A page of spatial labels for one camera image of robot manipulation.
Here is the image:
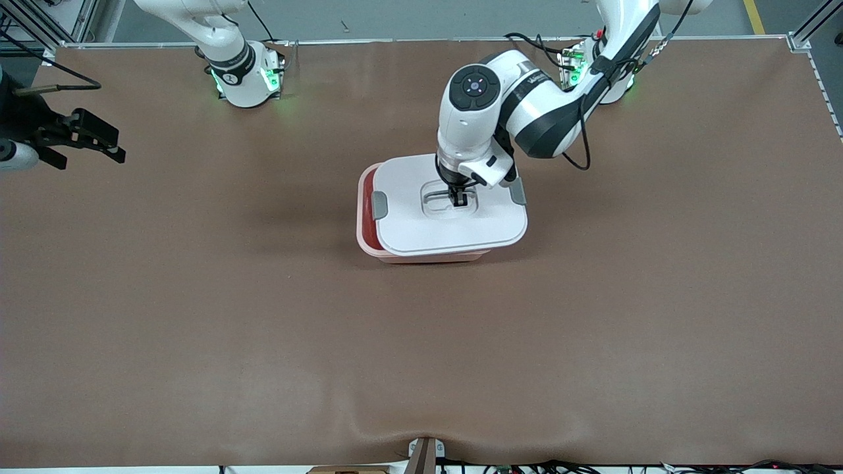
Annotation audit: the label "white box lid grey clips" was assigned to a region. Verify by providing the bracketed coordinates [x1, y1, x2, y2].
[371, 153, 529, 256]

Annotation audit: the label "pink plush toy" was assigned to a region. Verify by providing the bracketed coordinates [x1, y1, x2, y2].
[363, 170, 386, 250]

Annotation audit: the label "pink translucent plastic box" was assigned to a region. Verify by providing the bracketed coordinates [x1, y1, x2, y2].
[356, 163, 491, 265]

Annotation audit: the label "brown table mat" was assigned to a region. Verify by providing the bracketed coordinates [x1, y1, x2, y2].
[0, 38, 843, 468]

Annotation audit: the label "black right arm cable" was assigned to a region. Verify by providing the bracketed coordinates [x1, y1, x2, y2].
[0, 30, 103, 94]

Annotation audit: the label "aluminium frame post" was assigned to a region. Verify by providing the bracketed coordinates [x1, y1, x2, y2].
[0, 0, 99, 47]
[787, 0, 843, 50]

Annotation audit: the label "white table edge rail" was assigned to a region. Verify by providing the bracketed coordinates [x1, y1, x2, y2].
[43, 33, 843, 142]

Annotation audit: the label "black base power cable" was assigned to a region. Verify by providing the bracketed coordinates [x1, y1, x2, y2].
[247, 0, 279, 44]
[504, 32, 567, 70]

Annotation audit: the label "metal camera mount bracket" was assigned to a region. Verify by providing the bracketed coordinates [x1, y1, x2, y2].
[407, 436, 446, 474]

